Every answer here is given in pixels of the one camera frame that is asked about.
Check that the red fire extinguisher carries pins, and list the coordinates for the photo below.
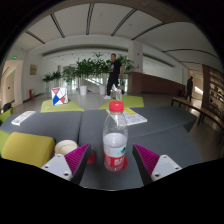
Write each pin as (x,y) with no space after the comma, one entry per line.
(31,94)

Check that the red and white mug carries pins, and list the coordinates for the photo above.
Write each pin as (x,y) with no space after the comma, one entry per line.
(66,146)

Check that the wooden shelf unit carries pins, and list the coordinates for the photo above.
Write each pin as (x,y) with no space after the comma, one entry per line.
(215,90)

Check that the clear red-capped water bottle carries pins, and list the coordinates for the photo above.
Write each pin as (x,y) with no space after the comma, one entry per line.
(115,146)

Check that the row of green potted plants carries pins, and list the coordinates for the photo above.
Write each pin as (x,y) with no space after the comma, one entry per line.
(85,68)

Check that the brown reception counter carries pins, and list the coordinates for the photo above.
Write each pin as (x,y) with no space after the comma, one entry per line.
(156,85)

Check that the red blue white patterned cube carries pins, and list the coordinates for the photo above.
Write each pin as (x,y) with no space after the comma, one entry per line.
(60,96)

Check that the long wooden bench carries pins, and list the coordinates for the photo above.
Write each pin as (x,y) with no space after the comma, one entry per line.
(196,108)

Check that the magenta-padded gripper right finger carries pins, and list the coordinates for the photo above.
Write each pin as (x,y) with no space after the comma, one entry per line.
(146,159)

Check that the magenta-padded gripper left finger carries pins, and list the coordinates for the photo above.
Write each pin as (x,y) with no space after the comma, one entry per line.
(77,158)

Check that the framed wall picture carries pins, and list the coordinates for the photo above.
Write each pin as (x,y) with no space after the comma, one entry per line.
(33,69)

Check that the small clear plastic bottle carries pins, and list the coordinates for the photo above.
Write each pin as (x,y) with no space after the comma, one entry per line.
(118,94)

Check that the black bag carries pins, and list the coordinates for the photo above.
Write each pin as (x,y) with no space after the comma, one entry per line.
(6,107)

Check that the white and yellow booklet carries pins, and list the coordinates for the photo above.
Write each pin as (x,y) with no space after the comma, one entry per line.
(135,117)

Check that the person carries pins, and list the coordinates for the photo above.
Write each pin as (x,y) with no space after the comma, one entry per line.
(189,86)
(114,71)

